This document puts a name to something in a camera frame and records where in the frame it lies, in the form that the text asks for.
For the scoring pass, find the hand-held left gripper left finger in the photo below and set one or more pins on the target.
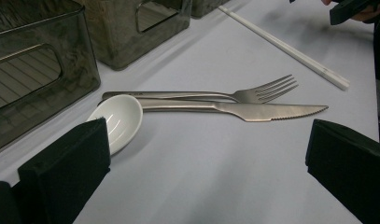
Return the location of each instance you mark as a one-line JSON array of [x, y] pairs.
[[66, 174]]

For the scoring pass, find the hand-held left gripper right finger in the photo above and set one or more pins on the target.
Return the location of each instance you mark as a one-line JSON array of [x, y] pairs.
[[349, 165]]

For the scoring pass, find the white chopstick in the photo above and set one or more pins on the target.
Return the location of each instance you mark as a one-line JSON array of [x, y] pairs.
[[289, 46], [285, 51]]

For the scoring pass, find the white plastic spoon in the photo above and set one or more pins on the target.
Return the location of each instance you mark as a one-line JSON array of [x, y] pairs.
[[122, 121]]

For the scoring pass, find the smoky transparent plastic bin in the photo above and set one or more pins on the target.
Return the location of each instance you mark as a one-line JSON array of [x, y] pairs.
[[206, 7], [122, 43], [38, 93]]

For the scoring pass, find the steel knife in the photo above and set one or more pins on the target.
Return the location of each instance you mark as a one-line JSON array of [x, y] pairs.
[[256, 111]]

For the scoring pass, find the steel fork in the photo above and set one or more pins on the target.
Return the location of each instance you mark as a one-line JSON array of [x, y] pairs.
[[190, 94]]

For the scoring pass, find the white table cover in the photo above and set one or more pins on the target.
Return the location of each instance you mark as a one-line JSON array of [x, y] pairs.
[[194, 174]]

